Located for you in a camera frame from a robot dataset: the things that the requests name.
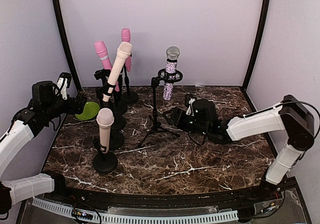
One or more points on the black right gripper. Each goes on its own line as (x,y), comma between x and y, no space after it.
(177,123)

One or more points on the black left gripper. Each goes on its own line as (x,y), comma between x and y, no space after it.
(79,106)

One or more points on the black tripod mic stand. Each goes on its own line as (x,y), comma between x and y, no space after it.
(155,81)

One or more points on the purple rhinestone microphone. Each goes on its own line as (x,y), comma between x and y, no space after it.
(172,53)

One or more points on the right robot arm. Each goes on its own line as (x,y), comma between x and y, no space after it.
(289,115)

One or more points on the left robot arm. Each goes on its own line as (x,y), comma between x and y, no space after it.
(49,101)

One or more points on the beige microphone round head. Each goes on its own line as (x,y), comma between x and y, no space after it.
(105,119)

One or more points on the black clip mic stand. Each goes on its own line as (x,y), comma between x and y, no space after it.
(103,74)

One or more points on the back round-base mic stand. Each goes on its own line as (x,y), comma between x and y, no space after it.
(129,96)

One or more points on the round-base stand of tall beige mic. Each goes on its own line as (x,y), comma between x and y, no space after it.
(116,137)

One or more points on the front round-base mic stand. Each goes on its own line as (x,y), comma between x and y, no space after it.
(104,162)

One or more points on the front pink microphone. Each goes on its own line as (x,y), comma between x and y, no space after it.
(102,52)

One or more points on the tall beige microphone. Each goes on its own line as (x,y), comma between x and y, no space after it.
(123,52)

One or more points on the green round plate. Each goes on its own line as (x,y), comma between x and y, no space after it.
(90,111)

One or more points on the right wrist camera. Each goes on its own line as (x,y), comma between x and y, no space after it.
(189,100)

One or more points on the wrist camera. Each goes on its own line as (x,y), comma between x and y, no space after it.
(189,100)
(63,84)

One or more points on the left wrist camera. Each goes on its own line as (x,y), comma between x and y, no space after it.
(63,84)

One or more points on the white slotted cable duct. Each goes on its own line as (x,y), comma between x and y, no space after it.
(137,216)

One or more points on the black front rail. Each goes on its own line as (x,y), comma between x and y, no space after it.
(103,201)

